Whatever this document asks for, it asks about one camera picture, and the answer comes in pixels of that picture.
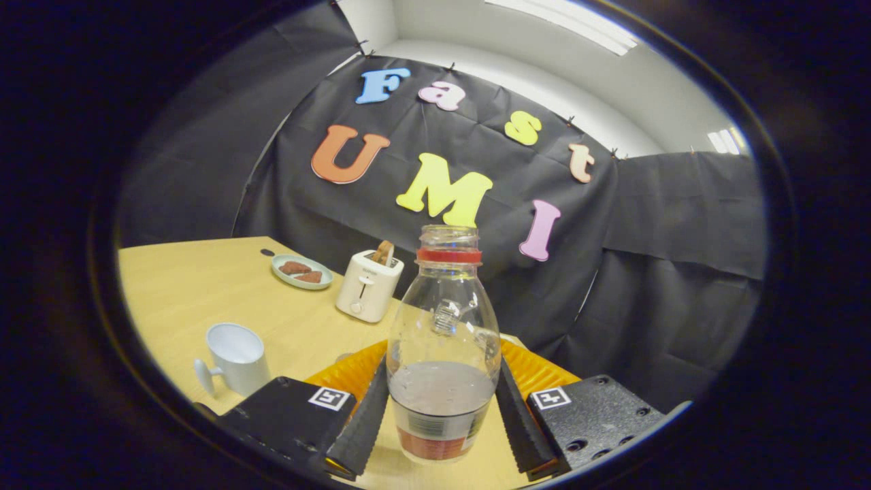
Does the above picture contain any white cup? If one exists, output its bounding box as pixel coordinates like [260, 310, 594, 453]
[193, 323, 272, 398]

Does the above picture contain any small ceiling light panel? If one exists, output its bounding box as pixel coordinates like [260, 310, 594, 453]
[708, 128, 742, 154]

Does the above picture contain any pale green plate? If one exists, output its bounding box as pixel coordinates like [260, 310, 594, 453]
[272, 254, 334, 291]

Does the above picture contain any white toaster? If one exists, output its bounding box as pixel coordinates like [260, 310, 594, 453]
[335, 249, 405, 324]

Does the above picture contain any long ceiling light panel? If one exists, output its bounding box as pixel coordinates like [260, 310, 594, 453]
[484, 0, 640, 56]

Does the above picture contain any black backdrop cloth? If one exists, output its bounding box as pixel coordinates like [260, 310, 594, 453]
[117, 0, 770, 414]

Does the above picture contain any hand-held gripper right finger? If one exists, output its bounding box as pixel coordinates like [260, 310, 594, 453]
[495, 338, 693, 483]

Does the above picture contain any wooden table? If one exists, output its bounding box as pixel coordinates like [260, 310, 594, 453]
[118, 235, 545, 490]

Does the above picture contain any clear plastic juice bottle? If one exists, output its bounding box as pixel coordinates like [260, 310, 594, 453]
[386, 225, 502, 466]

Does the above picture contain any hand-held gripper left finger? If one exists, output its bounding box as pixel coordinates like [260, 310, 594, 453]
[194, 339, 390, 483]

